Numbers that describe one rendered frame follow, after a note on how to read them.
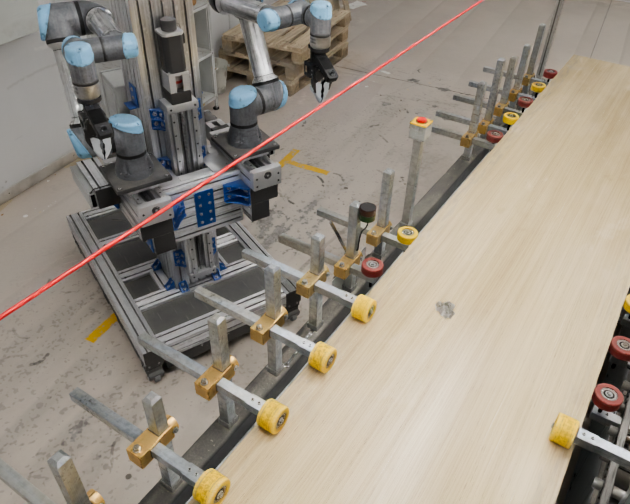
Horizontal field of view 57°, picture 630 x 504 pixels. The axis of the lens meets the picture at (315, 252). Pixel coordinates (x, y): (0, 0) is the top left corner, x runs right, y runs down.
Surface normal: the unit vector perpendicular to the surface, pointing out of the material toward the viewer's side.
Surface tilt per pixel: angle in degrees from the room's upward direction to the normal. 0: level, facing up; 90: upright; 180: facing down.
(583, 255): 0
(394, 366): 0
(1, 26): 90
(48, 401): 0
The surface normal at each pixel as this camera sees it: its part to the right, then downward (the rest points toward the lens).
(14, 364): 0.03, -0.77
